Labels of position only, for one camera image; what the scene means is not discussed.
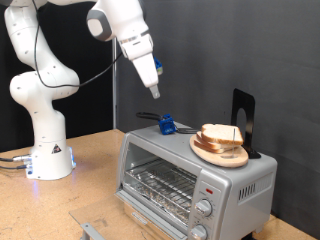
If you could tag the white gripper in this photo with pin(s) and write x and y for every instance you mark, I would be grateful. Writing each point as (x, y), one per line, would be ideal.
(146, 71)

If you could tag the metal spatula with blue block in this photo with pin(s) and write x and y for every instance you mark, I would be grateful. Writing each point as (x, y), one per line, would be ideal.
(166, 125)

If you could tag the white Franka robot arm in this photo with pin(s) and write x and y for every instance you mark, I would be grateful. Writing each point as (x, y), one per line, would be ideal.
(46, 133)

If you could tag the silver toaster oven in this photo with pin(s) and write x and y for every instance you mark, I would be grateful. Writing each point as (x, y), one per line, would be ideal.
(246, 213)

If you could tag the vertical metal pole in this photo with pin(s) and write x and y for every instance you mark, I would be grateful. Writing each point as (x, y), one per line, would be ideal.
(114, 100)

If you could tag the thin metal rod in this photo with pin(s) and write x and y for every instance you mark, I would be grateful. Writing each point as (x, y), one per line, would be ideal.
(234, 143)

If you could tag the black metal bookend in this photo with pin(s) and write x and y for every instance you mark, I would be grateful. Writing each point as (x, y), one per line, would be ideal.
(250, 106)

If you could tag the round wooden plate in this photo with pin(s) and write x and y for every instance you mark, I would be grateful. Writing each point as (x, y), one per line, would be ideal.
(230, 160)

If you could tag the wooden box with slots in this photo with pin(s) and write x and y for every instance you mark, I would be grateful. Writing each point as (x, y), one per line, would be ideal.
(150, 230)

